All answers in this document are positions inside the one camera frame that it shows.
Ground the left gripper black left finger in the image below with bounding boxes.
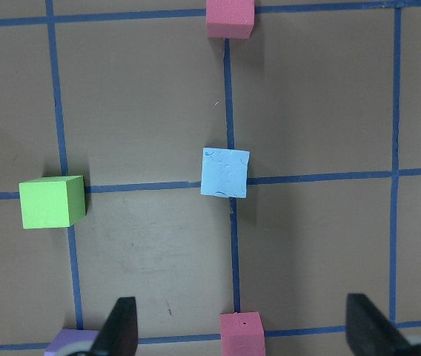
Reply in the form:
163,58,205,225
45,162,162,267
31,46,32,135
90,297,138,356

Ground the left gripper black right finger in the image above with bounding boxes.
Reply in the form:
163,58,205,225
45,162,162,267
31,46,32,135
345,293,411,356

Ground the light blue foam block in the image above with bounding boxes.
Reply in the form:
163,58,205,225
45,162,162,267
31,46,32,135
200,148,250,199

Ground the purple foam block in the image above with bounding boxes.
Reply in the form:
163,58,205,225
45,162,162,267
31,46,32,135
44,329,98,356

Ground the pink foam block bottom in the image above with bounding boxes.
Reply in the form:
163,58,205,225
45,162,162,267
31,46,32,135
219,311,266,356

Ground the pink foam block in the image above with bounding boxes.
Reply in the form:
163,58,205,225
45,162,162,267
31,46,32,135
219,311,266,356
205,0,255,39

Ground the green foam block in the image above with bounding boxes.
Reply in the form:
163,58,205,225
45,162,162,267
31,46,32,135
19,176,86,229

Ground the pink foam block top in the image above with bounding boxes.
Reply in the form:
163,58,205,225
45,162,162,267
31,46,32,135
205,0,255,39

